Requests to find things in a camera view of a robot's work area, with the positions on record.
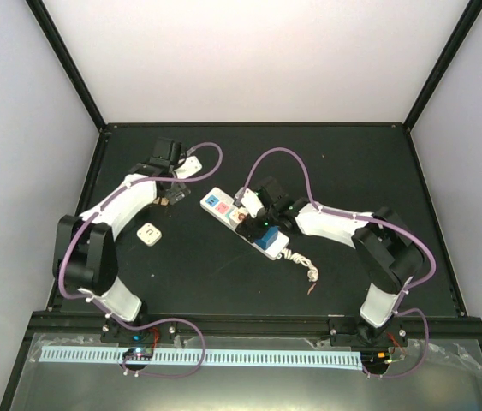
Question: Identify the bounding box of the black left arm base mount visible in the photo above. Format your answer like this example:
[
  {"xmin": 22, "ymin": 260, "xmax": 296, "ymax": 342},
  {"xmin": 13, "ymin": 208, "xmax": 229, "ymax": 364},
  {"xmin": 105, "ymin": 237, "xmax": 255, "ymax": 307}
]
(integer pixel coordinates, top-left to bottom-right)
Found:
[{"xmin": 98, "ymin": 315, "xmax": 179, "ymax": 346}]

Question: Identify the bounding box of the white plug adapter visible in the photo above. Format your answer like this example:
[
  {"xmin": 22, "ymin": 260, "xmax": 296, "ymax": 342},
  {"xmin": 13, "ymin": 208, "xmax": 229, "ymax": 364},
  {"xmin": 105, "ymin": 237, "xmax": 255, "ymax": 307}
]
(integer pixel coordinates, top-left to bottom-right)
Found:
[{"xmin": 136, "ymin": 223, "xmax": 162, "ymax": 247}]

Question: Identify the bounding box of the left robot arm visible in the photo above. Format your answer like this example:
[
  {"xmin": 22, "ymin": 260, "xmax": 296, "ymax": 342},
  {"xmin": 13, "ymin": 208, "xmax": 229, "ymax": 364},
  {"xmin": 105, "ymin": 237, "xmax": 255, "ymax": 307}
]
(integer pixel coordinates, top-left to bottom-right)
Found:
[{"xmin": 53, "ymin": 140, "xmax": 202, "ymax": 342}]

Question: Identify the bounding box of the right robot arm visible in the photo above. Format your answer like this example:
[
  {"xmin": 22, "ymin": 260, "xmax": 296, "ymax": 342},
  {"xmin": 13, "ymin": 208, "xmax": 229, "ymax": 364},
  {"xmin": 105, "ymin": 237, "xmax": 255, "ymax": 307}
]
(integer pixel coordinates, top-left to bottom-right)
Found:
[{"xmin": 234, "ymin": 177, "xmax": 425, "ymax": 346}]

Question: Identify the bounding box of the white coiled power cord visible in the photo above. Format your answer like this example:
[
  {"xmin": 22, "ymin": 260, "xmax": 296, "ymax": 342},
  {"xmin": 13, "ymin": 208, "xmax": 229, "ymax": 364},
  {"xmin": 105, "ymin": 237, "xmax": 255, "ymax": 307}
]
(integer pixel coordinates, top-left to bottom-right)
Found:
[{"xmin": 281, "ymin": 247, "xmax": 319, "ymax": 283}]

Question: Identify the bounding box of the small green circuit board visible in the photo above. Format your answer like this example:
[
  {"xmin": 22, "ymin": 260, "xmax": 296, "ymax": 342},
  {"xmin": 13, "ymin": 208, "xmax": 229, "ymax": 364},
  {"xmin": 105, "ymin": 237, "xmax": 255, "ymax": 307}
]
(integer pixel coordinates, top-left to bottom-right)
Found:
[{"xmin": 122, "ymin": 348, "xmax": 153, "ymax": 361}]

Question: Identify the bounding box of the white power strip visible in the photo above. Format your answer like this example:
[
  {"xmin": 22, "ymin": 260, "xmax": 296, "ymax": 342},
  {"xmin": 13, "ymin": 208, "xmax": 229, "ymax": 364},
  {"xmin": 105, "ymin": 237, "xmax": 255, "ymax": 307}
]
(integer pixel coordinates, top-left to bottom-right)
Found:
[{"xmin": 199, "ymin": 187, "xmax": 289, "ymax": 260}]

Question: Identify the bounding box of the blue cube socket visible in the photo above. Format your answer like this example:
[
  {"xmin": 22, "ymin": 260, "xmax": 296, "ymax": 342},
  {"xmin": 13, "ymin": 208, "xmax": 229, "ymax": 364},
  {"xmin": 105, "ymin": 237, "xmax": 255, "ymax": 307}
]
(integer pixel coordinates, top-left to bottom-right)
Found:
[{"xmin": 254, "ymin": 227, "xmax": 279, "ymax": 250}]

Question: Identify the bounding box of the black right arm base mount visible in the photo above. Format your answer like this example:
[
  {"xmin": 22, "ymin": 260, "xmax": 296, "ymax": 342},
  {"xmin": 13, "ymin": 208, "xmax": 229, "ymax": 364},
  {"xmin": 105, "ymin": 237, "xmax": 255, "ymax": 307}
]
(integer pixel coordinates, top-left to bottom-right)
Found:
[{"xmin": 328, "ymin": 317, "xmax": 406, "ymax": 348}]

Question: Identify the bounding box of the white tiger cube socket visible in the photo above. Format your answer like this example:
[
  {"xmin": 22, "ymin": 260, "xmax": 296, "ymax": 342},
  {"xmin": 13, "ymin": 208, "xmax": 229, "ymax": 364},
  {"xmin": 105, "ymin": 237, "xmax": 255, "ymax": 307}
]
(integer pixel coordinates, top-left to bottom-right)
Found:
[{"xmin": 229, "ymin": 208, "xmax": 249, "ymax": 228}]

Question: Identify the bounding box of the light blue slotted cable duct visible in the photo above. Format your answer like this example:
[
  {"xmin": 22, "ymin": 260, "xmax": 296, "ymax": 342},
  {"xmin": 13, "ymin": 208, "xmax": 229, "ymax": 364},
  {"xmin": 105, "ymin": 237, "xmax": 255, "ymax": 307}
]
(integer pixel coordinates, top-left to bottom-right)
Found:
[{"xmin": 38, "ymin": 346, "xmax": 362, "ymax": 371}]

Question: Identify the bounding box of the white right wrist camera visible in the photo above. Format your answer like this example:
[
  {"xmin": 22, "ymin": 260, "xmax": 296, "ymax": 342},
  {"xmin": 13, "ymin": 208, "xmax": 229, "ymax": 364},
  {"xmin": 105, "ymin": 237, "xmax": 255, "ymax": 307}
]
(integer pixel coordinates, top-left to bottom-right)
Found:
[{"xmin": 235, "ymin": 188, "xmax": 265, "ymax": 218}]

